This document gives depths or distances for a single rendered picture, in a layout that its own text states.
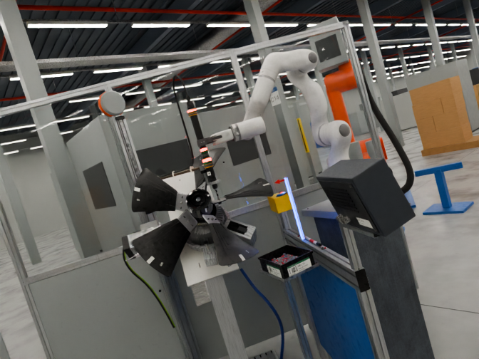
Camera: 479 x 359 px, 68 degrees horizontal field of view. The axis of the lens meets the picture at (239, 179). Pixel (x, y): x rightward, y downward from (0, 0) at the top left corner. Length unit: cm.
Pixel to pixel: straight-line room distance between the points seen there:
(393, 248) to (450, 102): 744
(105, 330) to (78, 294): 30
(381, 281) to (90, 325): 182
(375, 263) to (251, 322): 109
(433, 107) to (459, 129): 73
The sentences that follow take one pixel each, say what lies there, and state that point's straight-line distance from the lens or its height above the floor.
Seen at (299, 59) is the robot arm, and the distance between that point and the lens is 186.
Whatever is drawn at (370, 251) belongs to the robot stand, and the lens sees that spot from 192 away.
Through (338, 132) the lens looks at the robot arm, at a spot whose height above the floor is 133.
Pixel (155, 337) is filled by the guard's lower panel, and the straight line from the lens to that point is 267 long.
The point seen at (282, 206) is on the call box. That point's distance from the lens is 201.
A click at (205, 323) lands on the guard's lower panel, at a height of 32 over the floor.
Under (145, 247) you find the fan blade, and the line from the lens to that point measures 163.
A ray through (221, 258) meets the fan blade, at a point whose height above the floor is 98.
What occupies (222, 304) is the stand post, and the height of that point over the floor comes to 65.
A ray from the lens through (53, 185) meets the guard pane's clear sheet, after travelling 255.
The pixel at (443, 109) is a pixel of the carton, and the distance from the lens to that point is 933.
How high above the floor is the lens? 138
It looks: 4 degrees down
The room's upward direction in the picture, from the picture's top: 17 degrees counter-clockwise
